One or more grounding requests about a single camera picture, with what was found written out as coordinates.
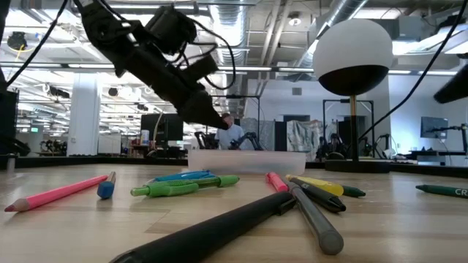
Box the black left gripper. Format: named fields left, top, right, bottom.
left=124, top=43, right=231, bottom=131

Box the blue pen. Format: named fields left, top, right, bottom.
left=145, top=169, right=217, bottom=184

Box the clear plastic supply box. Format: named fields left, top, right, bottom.
left=186, top=148, right=307, bottom=176

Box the green ballpoint pen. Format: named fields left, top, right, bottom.
left=130, top=175, right=241, bottom=199

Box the green crayon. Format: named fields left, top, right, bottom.
left=415, top=183, right=468, bottom=199
left=341, top=185, right=367, bottom=199

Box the pink highlighter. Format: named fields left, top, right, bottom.
left=265, top=172, right=290, bottom=194

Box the orange pencil blue eraser cap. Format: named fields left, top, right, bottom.
left=96, top=171, right=117, bottom=200

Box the thick matte black pen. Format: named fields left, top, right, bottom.
left=109, top=191, right=297, bottom=263

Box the yellow highlighter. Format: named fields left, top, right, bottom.
left=285, top=174, right=345, bottom=197

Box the black marker pen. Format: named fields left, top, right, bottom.
left=289, top=177, right=347, bottom=214

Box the grey capped pen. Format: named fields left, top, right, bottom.
left=287, top=181, right=345, bottom=256

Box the pink pencil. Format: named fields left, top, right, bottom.
left=3, top=174, right=110, bottom=213

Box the person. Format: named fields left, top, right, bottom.
left=214, top=113, right=247, bottom=151

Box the black computer monitor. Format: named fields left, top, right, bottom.
left=140, top=113, right=185, bottom=142

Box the background desk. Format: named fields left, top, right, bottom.
left=408, top=148, right=468, bottom=164

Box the white cabinet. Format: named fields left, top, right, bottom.
left=97, top=134, right=123, bottom=156

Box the pale draped cloth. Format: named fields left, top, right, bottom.
left=286, top=119, right=332, bottom=161

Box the white globe lamp black base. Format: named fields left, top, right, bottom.
left=312, top=18, right=395, bottom=174

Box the white building column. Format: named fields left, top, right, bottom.
left=67, top=71, right=102, bottom=157

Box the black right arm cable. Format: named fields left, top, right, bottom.
left=359, top=0, right=468, bottom=141

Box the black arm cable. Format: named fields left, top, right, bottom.
left=5, top=0, right=70, bottom=87
left=359, top=0, right=468, bottom=141

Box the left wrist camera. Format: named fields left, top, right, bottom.
left=181, top=54, right=221, bottom=88

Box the wall mounted monitor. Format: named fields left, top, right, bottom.
left=420, top=116, right=450, bottom=140

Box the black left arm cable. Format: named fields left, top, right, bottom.
left=5, top=0, right=70, bottom=87

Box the black overhead camera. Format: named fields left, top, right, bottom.
left=6, top=31, right=29, bottom=51

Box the grey metal post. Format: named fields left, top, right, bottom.
left=5, top=153, right=18, bottom=172

